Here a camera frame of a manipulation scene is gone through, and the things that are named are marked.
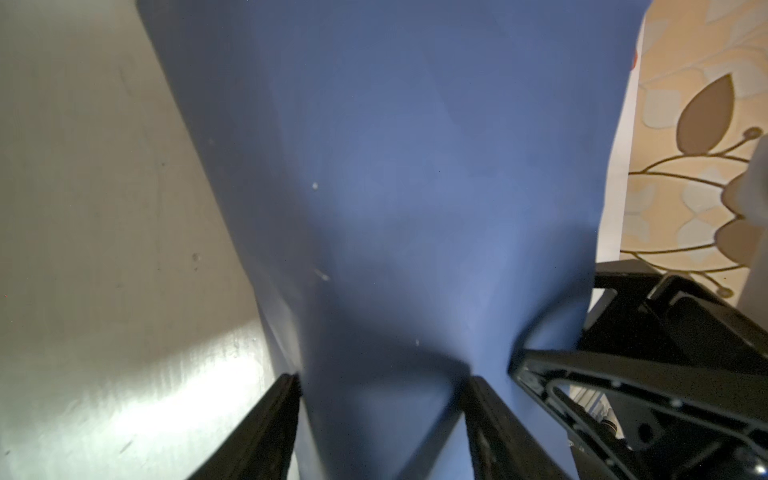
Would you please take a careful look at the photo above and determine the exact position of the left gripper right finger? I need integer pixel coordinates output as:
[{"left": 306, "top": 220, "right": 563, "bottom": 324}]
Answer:
[{"left": 463, "top": 376, "right": 568, "bottom": 480}]

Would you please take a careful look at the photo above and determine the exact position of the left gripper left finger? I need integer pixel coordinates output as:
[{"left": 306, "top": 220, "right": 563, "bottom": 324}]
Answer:
[{"left": 190, "top": 374, "right": 301, "bottom": 480}]

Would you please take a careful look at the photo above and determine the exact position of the light blue wrapping paper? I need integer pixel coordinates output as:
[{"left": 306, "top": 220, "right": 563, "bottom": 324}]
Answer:
[{"left": 138, "top": 1, "right": 648, "bottom": 479}]

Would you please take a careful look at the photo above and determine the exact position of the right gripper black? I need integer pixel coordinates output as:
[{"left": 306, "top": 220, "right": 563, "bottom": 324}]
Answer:
[{"left": 509, "top": 261, "right": 767, "bottom": 479}]

